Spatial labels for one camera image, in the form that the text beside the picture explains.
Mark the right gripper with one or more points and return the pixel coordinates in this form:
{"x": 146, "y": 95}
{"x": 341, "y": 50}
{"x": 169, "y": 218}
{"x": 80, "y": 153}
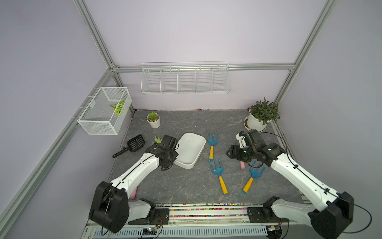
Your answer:
{"x": 234, "y": 150}

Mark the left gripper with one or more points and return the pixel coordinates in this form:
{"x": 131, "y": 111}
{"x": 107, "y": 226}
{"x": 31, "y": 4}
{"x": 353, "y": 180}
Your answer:
{"x": 174, "y": 154}

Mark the teal rake yellow handle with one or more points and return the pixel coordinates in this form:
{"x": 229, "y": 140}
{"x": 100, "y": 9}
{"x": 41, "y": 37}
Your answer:
{"x": 218, "y": 169}
{"x": 213, "y": 139}

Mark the white plastic storage box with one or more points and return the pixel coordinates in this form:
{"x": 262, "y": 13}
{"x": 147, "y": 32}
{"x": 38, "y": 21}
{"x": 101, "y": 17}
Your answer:
{"x": 190, "y": 148}

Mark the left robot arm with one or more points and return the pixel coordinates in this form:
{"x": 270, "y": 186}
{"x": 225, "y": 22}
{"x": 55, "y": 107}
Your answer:
{"x": 111, "y": 208}

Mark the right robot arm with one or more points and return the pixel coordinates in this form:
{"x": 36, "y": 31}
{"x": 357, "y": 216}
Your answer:
{"x": 331, "y": 212}

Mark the black plastic scoop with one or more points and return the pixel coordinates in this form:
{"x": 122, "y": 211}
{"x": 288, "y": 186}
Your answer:
{"x": 132, "y": 145}

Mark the small white potted succulent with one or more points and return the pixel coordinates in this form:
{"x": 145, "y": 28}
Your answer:
{"x": 154, "y": 120}

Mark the large white potted plant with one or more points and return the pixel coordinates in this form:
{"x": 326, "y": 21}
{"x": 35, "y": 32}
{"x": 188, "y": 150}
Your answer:
{"x": 261, "y": 114}

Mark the green leaf in basket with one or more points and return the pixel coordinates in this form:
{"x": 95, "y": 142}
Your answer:
{"x": 118, "y": 107}

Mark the green rake wooden handle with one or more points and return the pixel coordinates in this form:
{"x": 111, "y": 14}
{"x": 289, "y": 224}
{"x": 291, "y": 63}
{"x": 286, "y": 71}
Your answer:
{"x": 157, "y": 140}

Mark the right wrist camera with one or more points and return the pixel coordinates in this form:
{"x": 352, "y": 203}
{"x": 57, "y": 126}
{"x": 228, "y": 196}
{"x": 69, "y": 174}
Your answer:
{"x": 241, "y": 140}

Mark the small purple rake pink handle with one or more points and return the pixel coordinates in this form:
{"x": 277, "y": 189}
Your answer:
{"x": 133, "y": 194}

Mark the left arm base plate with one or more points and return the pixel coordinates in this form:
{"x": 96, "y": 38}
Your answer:
{"x": 155, "y": 217}

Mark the white mesh wall basket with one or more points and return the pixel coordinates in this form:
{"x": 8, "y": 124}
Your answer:
{"x": 98, "y": 117}

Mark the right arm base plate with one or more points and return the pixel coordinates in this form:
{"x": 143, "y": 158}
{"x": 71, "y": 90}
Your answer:
{"x": 261, "y": 215}

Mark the white wire wall shelf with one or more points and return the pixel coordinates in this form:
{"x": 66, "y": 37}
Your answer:
{"x": 185, "y": 78}

